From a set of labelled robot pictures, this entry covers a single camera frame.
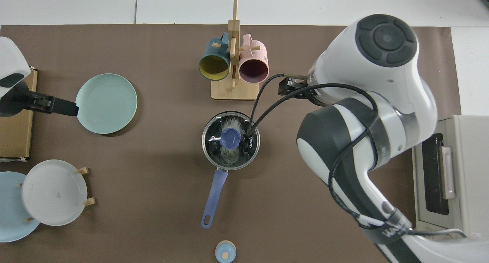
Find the wooden plate rack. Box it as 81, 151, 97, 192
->
17, 167, 96, 222

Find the light blue plate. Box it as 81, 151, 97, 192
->
0, 171, 40, 243

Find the white vermicelli bundle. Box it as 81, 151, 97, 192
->
218, 117, 249, 166

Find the black pot blue handle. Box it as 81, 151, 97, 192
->
201, 111, 261, 229

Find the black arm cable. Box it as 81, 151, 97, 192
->
244, 74, 468, 237

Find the pale green plate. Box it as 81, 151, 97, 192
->
75, 73, 138, 135

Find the pink ribbed mug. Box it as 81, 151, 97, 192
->
238, 34, 270, 84

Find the brown table cloth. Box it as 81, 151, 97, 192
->
0, 24, 461, 263

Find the wire basket wooden floor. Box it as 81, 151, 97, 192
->
0, 66, 38, 162

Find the dark teal mug yellow inside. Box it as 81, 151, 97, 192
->
198, 32, 231, 81

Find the glass lid blue knob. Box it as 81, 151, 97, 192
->
201, 111, 261, 170

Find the wooden cup stand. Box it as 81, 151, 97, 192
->
211, 0, 261, 101

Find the pale toaster oven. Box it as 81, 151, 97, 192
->
412, 115, 489, 240

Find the white plate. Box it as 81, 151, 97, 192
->
22, 159, 88, 226

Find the small blue round thing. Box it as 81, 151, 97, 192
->
215, 240, 236, 263

